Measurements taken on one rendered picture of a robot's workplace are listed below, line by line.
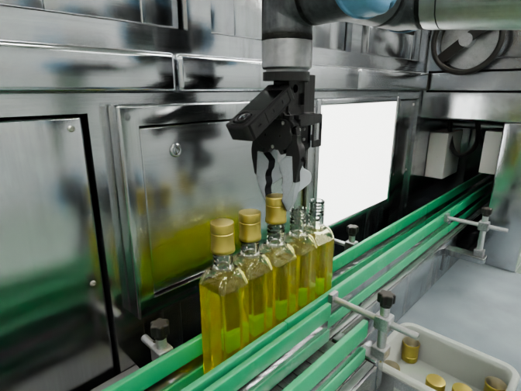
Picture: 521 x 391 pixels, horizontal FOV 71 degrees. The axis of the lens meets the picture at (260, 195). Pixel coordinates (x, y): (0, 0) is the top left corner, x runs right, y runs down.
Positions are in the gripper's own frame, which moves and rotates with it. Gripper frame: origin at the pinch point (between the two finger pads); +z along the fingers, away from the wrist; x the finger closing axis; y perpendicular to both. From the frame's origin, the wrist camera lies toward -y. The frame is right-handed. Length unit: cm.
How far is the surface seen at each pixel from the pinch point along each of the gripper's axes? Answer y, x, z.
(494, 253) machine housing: 96, -17, 36
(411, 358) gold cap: 27.1, -15.6, 38.0
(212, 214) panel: -3.2, 12.6, 4.5
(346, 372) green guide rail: 2.1, -13.8, 26.5
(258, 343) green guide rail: -8.4, -4.2, 20.2
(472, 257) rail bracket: 74, -15, 31
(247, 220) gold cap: -7.1, -0.8, 1.2
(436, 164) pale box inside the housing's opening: 108, 10, 11
